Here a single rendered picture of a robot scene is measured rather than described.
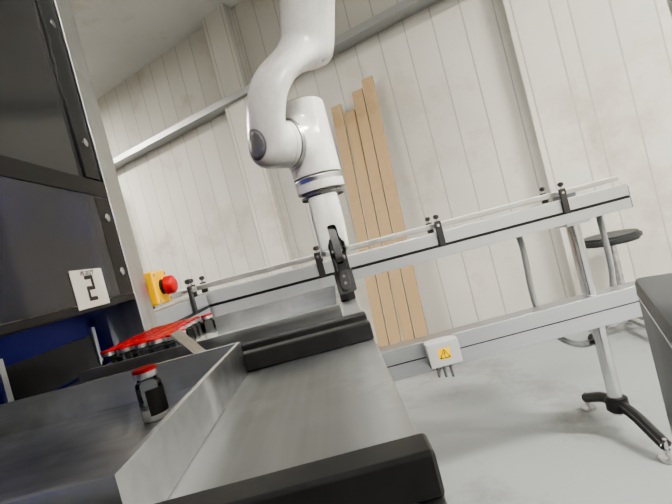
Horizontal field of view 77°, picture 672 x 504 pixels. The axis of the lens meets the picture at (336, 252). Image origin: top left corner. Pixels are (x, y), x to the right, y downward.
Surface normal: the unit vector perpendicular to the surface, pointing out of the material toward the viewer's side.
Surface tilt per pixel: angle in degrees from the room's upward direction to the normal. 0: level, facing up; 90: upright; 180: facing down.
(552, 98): 90
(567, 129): 90
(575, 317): 90
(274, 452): 0
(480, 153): 90
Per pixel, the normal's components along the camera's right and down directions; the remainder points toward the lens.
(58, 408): 0.01, 0.02
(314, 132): 0.57, -0.17
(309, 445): -0.25, -0.97
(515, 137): -0.47, 0.14
